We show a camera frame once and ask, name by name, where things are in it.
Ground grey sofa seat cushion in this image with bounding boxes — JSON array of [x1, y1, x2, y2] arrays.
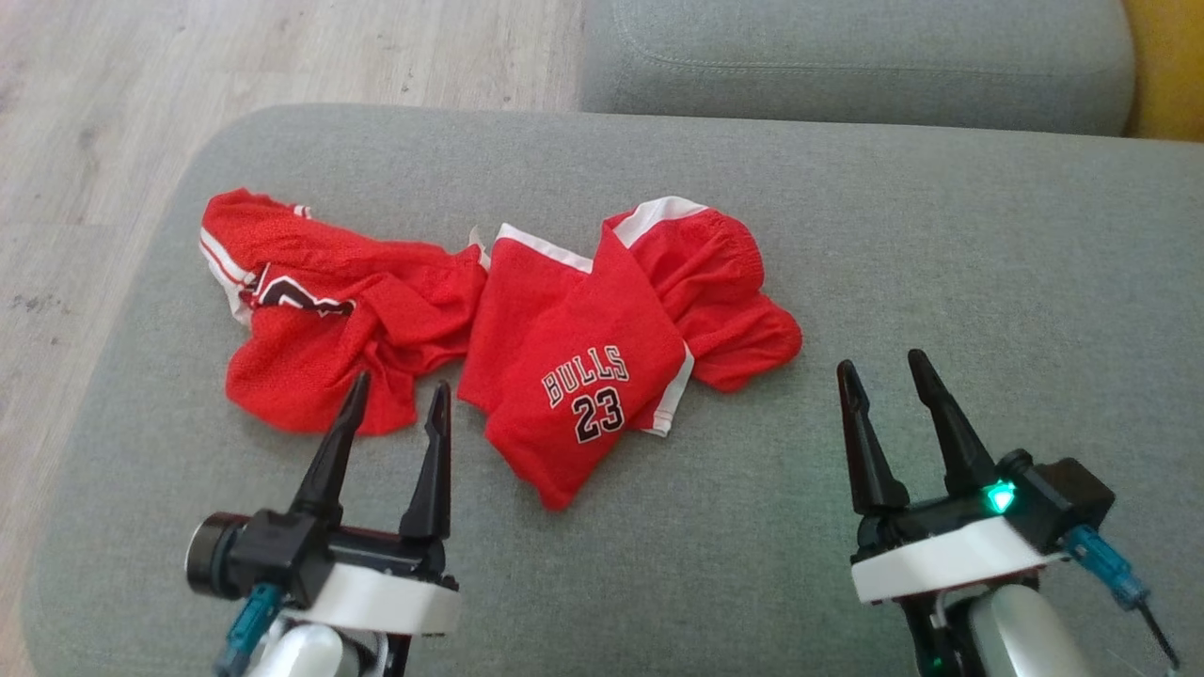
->
[[21, 103, 1204, 677]]

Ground right arm cable teal plug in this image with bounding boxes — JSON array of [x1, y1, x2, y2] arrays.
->
[[1063, 525, 1182, 671]]

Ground red Bulls 23 shorts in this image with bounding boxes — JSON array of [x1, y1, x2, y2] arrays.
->
[[458, 196, 804, 512]]

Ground left arm cable teal plug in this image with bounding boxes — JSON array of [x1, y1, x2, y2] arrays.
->
[[214, 583, 285, 677]]

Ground red Bulls 23 jersey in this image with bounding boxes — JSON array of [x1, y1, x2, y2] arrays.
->
[[199, 188, 490, 437]]

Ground arm cable teal plug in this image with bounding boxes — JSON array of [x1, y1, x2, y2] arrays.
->
[[214, 583, 285, 677], [1063, 525, 1182, 671]]

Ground grey sofa back cushion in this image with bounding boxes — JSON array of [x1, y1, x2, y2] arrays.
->
[[578, 0, 1136, 138]]

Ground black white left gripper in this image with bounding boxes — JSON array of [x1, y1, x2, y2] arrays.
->
[[282, 370, 462, 677]]

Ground yellow upholstered object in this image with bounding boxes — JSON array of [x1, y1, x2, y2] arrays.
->
[[1122, 0, 1204, 143]]

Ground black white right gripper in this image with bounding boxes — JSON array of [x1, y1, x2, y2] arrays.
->
[[836, 349, 1069, 677]]

